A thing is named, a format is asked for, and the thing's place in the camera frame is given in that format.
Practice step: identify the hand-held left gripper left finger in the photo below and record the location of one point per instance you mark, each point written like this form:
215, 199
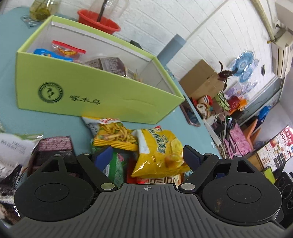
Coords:
103, 158

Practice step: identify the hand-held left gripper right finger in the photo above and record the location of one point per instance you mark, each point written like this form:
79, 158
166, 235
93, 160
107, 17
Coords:
192, 156

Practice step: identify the pile of assorted snack bags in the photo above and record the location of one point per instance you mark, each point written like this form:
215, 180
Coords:
114, 135

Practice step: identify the yellow snack packet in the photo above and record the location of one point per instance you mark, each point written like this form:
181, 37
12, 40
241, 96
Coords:
155, 146

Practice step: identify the dark maroon snack packet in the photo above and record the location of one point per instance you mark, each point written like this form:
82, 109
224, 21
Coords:
55, 145

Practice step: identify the green cardboard box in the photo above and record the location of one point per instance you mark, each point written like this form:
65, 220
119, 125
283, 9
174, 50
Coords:
91, 96

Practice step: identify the dark brown snack packet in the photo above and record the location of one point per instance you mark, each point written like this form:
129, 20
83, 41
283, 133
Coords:
107, 65

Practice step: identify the clear red-topped snack packet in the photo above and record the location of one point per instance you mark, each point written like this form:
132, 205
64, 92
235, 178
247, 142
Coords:
66, 49

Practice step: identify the blue snack packet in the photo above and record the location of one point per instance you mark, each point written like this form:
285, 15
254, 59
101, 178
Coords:
45, 53

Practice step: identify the white power strip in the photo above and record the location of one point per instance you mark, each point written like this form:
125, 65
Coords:
212, 135

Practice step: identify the smartphone with pink case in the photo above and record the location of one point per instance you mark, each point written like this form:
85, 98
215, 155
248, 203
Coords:
190, 114

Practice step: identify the pink patterned cloth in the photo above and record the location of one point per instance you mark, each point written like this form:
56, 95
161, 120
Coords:
238, 141

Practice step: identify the small doll figure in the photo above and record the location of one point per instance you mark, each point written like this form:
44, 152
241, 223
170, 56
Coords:
204, 105

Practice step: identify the brown cardboard box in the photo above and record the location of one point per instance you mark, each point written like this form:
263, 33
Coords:
201, 77

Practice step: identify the colourful menu poster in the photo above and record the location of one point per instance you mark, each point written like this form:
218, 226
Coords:
277, 148

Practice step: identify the dark maroon plant ornament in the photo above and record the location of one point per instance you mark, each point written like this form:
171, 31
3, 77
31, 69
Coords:
225, 74

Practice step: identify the black induction cooker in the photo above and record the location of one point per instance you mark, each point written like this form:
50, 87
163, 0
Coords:
285, 192

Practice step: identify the medium blue patterned plate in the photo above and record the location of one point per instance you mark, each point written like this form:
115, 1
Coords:
248, 73

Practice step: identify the large blue patterned plate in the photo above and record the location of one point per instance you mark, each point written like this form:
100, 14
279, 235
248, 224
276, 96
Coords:
242, 61

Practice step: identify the grey-blue tumbler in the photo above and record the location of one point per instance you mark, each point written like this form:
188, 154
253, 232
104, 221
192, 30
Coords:
170, 49

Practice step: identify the red plastic basin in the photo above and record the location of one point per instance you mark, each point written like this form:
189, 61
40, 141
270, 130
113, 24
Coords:
100, 25

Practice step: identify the black stirring stick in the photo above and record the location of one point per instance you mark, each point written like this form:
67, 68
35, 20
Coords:
101, 11

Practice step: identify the white air conditioner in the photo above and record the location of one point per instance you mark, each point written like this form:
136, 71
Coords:
285, 41

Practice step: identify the glass vase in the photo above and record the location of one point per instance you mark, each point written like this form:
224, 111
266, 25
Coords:
41, 10

